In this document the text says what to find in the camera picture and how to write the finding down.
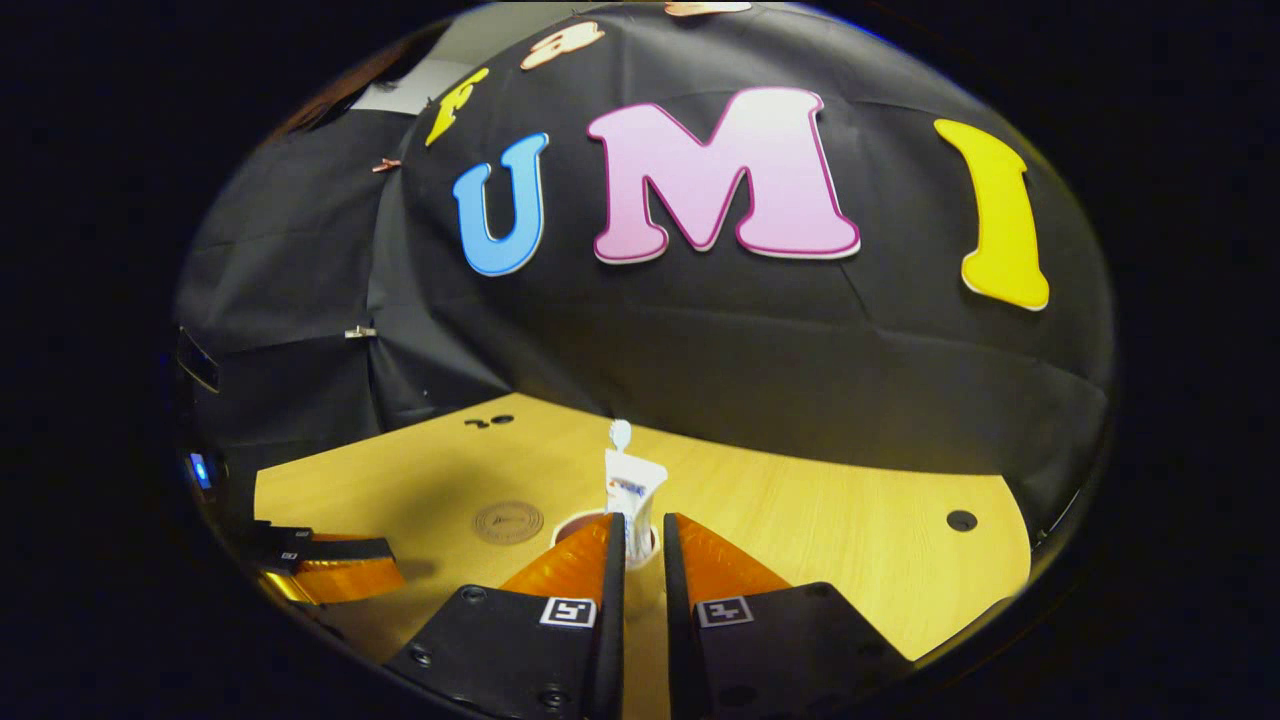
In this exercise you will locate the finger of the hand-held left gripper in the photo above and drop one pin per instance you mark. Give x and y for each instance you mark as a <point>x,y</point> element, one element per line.
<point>280,532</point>
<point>340,575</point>

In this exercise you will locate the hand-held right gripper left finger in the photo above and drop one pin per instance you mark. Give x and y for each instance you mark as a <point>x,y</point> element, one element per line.
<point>608,620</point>

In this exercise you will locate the copper metal clip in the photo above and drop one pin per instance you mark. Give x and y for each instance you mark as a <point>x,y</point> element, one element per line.
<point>386,164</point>

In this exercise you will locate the wooden desktop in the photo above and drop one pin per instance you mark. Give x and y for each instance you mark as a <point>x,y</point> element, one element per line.
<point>800,520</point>

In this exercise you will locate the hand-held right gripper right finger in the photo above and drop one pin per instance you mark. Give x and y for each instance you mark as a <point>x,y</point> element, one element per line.
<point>680,620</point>

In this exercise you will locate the white toothpaste tube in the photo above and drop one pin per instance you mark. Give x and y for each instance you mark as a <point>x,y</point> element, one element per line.
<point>632,485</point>

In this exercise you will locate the round brown coaster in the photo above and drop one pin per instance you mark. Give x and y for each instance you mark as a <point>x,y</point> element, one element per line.
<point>508,522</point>

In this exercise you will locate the silver metal clip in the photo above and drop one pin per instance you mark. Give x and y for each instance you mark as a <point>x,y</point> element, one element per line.
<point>360,331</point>

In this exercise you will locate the beige cup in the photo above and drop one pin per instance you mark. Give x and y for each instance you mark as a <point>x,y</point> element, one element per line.
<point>568,525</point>

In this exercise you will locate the black backdrop cloth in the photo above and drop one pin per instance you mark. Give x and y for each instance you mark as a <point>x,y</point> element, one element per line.
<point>750,340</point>

